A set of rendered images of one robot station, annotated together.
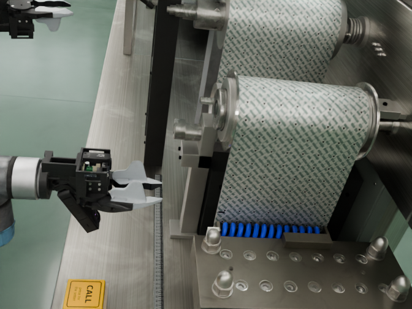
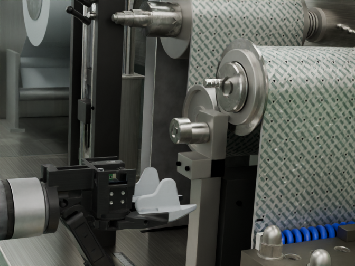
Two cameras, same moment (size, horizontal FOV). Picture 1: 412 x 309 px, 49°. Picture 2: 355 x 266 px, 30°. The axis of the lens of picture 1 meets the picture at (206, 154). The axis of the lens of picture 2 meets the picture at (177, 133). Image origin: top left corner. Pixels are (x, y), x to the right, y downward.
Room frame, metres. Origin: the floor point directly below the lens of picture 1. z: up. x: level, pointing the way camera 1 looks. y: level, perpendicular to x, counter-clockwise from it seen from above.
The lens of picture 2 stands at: (-0.22, 0.33, 1.39)
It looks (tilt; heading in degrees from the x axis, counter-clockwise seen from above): 12 degrees down; 344
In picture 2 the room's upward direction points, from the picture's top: 3 degrees clockwise
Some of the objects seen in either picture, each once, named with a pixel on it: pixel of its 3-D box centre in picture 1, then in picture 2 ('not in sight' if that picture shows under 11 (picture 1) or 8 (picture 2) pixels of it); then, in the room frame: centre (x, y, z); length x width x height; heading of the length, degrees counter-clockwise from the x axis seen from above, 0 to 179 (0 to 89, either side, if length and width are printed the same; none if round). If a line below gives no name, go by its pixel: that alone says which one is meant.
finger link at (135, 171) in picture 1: (137, 173); (151, 187); (0.66, 0.12, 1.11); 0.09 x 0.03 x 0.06; 110
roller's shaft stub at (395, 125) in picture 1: (376, 122); not in sight; (0.77, -0.31, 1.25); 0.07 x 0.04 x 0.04; 101
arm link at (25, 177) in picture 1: (30, 177); (25, 206); (0.60, 0.30, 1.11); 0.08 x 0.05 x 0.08; 11
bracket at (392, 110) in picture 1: (386, 107); not in sight; (0.77, -0.32, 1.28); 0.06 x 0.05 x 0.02; 101
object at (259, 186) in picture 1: (281, 191); (320, 177); (0.68, -0.16, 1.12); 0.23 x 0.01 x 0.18; 101
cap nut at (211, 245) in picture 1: (213, 238); (271, 240); (0.59, -0.04, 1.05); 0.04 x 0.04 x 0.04
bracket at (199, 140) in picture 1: (189, 180); (196, 206); (0.74, 0.02, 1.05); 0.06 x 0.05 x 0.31; 101
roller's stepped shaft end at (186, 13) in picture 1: (181, 10); (128, 18); (0.95, 0.11, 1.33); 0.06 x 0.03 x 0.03; 101
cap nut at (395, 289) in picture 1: (400, 286); not in sight; (0.56, -0.38, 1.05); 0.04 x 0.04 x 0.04
